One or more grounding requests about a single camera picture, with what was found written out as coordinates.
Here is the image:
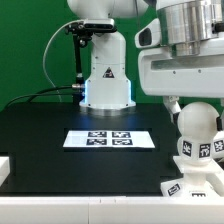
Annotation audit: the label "white tag sheet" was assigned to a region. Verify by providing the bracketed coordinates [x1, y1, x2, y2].
[63, 130, 155, 148]

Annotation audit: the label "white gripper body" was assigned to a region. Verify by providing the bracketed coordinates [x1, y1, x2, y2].
[138, 48, 224, 98]

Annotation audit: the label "white lamp shade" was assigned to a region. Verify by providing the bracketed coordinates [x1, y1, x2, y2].
[212, 131, 224, 163]

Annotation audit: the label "black camera stand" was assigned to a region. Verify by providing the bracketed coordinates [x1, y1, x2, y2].
[64, 18, 118, 98]

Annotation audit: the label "white lamp base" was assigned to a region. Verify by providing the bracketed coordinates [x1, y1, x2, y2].
[160, 156, 224, 198]

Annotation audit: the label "white left corner bracket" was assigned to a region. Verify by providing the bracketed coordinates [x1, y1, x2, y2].
[0, 157, 10, 186]

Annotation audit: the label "white lamp bulb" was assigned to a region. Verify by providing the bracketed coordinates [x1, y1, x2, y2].
[177, 102, 219, 166]

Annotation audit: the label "white front rail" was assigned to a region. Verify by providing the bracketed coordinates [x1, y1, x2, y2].
[0, 197, 224, 224]

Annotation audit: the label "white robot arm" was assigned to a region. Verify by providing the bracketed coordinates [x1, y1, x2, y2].
[67, 0, 224, 114]

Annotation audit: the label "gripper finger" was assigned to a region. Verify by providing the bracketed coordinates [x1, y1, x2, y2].
[216, 110, 224, 131]
[163, 96, 181, 124]

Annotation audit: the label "black cables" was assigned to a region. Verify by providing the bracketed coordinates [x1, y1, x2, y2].
[3, 84, 84, 109]

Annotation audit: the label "grey cable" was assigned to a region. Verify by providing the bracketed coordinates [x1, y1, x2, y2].
[42, 19, 84, 103]

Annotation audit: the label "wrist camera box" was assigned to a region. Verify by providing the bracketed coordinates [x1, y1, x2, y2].
[134, 18, 161, 49]

